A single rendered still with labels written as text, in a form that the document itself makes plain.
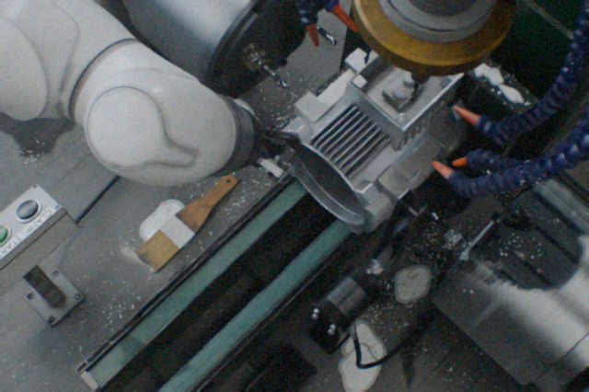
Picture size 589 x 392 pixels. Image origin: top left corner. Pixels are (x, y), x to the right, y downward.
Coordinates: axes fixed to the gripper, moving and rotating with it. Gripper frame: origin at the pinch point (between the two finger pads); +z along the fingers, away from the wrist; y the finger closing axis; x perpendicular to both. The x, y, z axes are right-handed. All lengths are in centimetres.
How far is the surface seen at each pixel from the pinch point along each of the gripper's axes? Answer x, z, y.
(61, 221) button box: 25.3, -9.9, 13.4
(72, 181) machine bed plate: 31.8, 16.7, 28.5
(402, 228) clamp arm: -3.9, -7.8, -20.1
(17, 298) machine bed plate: 48, 7, 19
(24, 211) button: 27.0, -12.0, 17.4
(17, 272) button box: 33.5, -12.5, 12.7
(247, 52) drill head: -5.1, 6.1, 13.9
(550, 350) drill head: -3.6, 0.6, -42.3
